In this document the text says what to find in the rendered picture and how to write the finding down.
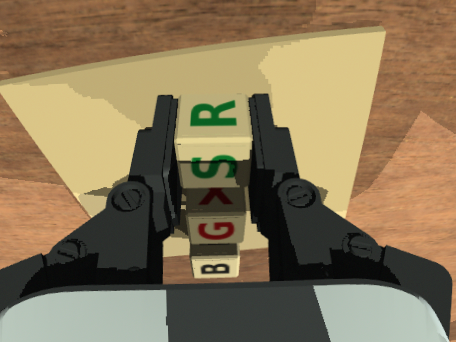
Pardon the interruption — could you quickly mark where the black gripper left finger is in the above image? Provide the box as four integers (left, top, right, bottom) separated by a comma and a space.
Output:
0, 95, 182, 313

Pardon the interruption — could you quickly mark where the beige flat mat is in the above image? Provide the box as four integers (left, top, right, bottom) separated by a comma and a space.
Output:
0, 26, 386, 218

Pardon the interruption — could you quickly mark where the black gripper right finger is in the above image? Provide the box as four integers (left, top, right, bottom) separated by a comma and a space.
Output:
248, 94, 453, 340

